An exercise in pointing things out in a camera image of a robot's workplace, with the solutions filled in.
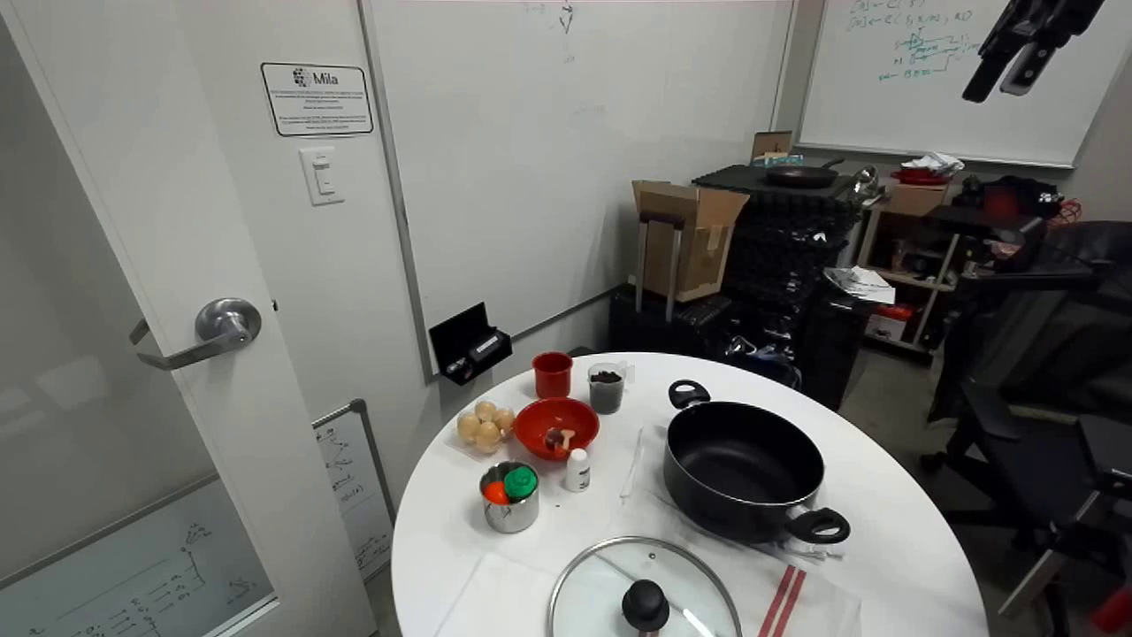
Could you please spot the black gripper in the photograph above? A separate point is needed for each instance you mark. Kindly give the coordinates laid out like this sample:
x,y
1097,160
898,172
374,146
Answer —
x,y
1023,39

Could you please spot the glass lid with black knob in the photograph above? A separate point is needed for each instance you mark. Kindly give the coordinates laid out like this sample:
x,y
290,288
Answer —
x,y
638,590

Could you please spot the black cooking pot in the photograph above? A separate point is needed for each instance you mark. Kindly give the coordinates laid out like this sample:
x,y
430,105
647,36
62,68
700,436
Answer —
x,y
743,473

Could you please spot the wooden shelf with clutter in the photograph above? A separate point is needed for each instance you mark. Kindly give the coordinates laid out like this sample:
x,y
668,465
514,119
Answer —
x,y
931,226

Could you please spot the black stacked equipment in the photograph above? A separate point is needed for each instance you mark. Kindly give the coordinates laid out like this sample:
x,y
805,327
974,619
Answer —
x,y
780,259

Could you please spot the cardboard box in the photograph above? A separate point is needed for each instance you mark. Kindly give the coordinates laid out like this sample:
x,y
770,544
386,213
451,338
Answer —
x,y
688,235

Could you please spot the black office chair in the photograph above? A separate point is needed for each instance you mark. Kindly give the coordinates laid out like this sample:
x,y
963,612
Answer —
x,y
1037,380

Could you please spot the clear cup with dark contents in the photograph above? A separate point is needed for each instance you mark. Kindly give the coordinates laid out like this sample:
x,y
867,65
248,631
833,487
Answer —
x,y
605,391

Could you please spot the red mug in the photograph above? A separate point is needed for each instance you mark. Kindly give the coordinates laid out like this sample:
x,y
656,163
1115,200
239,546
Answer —
x,y
555,371

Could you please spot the white towel with red stripes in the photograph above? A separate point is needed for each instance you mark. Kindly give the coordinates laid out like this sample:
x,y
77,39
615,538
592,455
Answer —
x,y
775,594

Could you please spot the red bowl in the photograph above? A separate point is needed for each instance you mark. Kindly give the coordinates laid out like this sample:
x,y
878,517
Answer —
x,y
557,425

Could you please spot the small white bottle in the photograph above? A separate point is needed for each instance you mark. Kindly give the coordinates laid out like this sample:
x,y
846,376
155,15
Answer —
x,y
579,473

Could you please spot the black open case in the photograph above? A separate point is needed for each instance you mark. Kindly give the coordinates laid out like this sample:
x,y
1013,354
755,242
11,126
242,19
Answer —
x,y
470,344

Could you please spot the cluster of beige balls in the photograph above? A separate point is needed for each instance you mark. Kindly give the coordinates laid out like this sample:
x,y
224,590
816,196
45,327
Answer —
x,y
481,429

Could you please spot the metal tin with coloured items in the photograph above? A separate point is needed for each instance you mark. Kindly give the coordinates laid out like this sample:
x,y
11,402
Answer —
x,y
510,498

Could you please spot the small leaning whiteboard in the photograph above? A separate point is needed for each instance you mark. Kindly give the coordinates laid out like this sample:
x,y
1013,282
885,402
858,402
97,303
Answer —
x,y
359,481

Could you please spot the wall whiteboard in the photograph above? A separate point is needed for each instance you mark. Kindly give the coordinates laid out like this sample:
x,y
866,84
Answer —
x,y
889,79

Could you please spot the white light switch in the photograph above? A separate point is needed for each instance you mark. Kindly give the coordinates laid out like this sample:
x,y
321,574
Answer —
x,y
321,174

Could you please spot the wall sign plate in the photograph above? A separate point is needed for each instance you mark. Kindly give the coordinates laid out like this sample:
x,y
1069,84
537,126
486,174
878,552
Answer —
x,y
313,101

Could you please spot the silver door handle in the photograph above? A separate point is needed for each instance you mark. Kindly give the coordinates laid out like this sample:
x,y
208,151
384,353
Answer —
x,y
222,327

